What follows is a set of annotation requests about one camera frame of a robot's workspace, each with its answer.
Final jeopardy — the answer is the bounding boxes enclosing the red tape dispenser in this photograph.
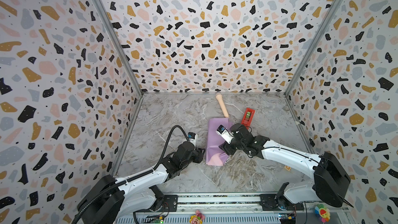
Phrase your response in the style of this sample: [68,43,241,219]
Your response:
[241,108,255,128]

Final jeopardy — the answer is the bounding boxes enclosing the pink wrapping paper sheet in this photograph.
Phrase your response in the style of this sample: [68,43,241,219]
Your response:
[206,118,232,167]

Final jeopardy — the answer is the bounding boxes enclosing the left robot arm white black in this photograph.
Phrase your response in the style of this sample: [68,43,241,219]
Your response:
[72,141,205,224]

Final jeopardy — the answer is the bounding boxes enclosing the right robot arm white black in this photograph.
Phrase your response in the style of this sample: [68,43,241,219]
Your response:
[217,123,351,210]

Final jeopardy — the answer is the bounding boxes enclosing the beige toy microphone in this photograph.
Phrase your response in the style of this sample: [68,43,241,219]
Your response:
[216,93,229,118]

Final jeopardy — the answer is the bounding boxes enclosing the pink yellow flower toy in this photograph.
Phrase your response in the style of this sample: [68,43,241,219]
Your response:
[189,210,205,224]

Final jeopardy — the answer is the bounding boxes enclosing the rainbow flower toy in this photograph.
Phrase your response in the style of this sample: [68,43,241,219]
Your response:
[314,204,331,223]

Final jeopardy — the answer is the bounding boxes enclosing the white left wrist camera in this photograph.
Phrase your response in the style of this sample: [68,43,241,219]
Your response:
[187,132,198,147]

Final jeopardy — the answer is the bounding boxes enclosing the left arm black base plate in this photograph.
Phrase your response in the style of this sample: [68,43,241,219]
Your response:
[137,195,178,213]

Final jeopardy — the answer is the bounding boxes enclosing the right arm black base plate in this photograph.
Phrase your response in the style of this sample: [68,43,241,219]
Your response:
[259,194,305,211]

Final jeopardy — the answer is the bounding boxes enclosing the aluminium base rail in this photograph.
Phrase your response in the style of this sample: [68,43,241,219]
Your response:
[112,192,355,224]

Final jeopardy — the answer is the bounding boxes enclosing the black corrugated cable hose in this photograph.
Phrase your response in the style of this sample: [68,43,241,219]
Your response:
[70,125,190,224]

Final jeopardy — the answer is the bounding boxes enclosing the aluminium corner post right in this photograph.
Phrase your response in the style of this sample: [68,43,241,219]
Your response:
[284,0,343,98]

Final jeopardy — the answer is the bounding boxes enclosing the aluminium corner post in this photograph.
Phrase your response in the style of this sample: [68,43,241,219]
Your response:
[92,0,143,99]
[284,0,343,98]

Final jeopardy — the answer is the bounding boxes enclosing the aluminium corner post left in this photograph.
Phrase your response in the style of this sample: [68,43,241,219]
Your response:
[92,0,143,99]

